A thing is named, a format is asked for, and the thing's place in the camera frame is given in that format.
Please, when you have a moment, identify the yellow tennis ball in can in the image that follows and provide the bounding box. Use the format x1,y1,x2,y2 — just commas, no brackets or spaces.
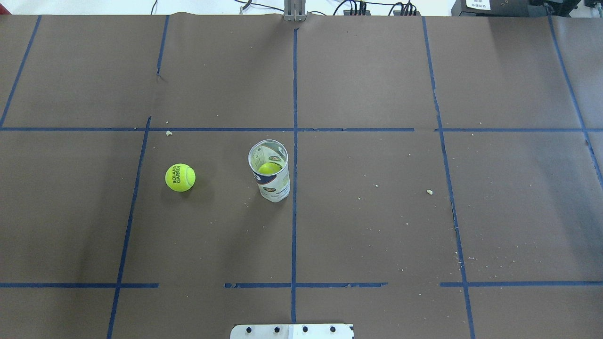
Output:
257,162,282,176

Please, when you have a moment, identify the black equipment box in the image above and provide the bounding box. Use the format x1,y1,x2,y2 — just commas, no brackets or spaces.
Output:
451,0,580,17

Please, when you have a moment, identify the yellow Roland Garros tennis ball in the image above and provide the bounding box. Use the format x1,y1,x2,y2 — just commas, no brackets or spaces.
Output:
164,163,196,192

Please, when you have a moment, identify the grey aluminium post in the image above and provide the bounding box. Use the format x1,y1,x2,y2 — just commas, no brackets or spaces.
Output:
284,0,308,22

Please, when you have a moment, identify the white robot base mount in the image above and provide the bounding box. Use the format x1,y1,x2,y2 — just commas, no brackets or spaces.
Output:
230,323,355,339

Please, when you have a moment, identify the clear plastic tennis ball can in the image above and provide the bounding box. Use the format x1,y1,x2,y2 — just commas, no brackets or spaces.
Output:
248,139,291,202

